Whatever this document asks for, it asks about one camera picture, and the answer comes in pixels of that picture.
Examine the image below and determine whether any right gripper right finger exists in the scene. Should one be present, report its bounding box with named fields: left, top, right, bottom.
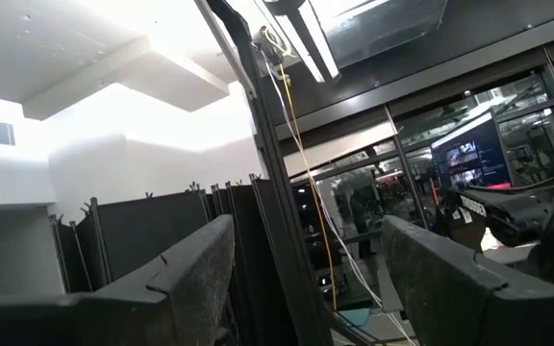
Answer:
left=381, top=214, right=554, bottom=346

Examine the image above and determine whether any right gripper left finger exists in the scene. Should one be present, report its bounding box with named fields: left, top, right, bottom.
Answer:
left=0, top=213, right=236, bottom=346

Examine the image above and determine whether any person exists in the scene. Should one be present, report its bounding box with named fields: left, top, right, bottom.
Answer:
left=348, top=187, right=378, bottom=260

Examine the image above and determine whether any lit monitor screen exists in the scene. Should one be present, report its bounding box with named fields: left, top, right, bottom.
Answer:
left=429, top=111, right=514, bottom=191

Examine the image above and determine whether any long ceiling light fixture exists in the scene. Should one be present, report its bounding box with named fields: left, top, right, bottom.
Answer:
left=264, top=0, right=341, bottom=84

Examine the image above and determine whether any black folding partition wall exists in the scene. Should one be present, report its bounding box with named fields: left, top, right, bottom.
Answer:
left=49, top=173, right=271, bottom=346

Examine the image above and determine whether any black vertical frame post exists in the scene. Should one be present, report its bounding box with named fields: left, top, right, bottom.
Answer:
left=194, top=0, right=355, bottom=346

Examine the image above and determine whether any white hanging cable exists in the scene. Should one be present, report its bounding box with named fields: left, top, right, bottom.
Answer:
left=260, top=47, right=417, bottom=346

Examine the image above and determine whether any yellow cable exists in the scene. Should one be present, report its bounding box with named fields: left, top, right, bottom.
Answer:
left=276, top=62, right=340, bottom=312

